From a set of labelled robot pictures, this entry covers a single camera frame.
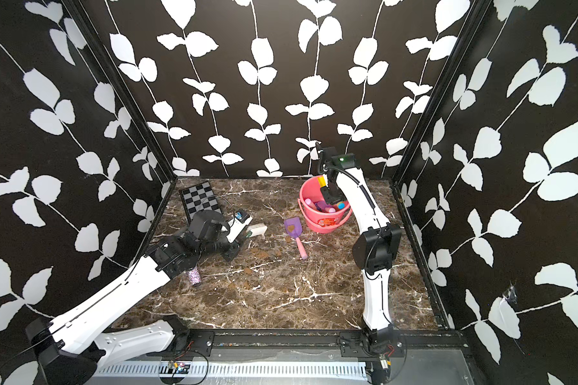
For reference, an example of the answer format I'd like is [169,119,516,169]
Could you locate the black front rail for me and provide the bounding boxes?
[171,329,470,359]

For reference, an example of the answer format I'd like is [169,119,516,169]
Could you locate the purple trowel pink handle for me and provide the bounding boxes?
[304,198,318,211]
[284,217,308,260]
[315,201,337,213]

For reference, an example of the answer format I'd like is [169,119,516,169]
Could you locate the purple glitter cylinder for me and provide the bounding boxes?
[188,267,202,287]

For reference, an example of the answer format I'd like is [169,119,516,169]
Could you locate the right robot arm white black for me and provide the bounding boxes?
[316,145,402,353]

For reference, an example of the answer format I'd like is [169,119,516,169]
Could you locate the pink plastic bucket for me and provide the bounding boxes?
[298,176,353,234]

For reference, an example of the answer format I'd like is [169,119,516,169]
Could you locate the black white checkerboard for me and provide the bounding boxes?
[179,181,223,224]

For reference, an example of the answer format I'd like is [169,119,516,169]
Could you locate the white slotted cable duct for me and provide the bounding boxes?
[94,360,367,380]

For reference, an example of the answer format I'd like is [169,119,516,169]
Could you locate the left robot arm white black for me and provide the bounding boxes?
[26,210,252,384]

